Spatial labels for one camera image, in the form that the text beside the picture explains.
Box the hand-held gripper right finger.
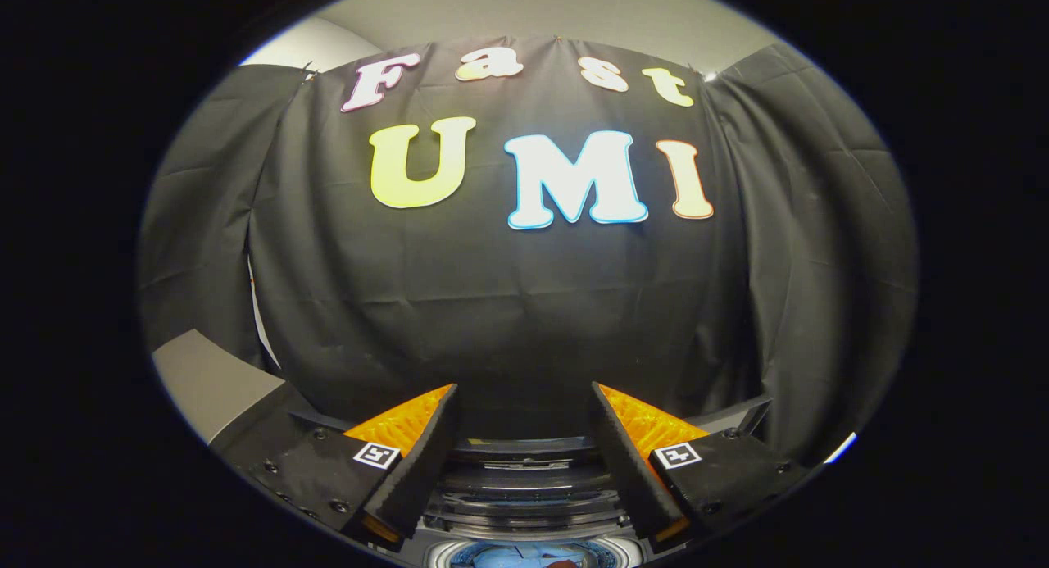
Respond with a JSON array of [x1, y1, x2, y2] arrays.
[[590, 380, 812, 554]]

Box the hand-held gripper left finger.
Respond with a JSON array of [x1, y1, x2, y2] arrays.
[[246, 382, 461, 551]]

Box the light blue polo shirt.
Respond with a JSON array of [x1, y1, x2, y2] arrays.
[[471, 543, 593, 568]]

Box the black backdrop cloth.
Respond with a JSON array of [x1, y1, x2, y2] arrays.
[[138, 35, 919, 470]]

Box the grey cabinet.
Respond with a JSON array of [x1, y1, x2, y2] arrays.
[[152, 329, 314, 456]]

